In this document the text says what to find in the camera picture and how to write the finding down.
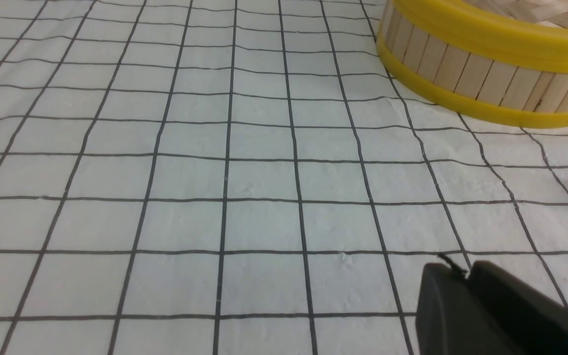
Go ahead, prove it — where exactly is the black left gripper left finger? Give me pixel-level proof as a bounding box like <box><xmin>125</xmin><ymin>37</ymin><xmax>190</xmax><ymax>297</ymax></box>
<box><xmin>415</xmin><ymin>263</ymin><xmax>524</xmax><ymax>355</ymax></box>

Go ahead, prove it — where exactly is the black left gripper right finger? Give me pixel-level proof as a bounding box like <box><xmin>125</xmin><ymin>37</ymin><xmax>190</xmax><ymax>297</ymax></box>
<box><xmin>467</xmin><ymin>261</ymin><xmax>568</xmax><ymax>355</ymax></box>

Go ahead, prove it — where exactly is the bamboo steamer with yellow rims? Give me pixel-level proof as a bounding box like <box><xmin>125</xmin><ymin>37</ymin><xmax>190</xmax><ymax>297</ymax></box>
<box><xmin>376</xmin><ymin>0</ymin><xmax>568</xmax><ymax>129</ymax></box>

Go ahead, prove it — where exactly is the white grid-patterned tablecloth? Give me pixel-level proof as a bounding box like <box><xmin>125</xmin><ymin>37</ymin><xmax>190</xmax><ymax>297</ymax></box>
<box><xmin>0</xmin><ymin>0</ymin><xmax>568</xmax><ymax>355</ymax></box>

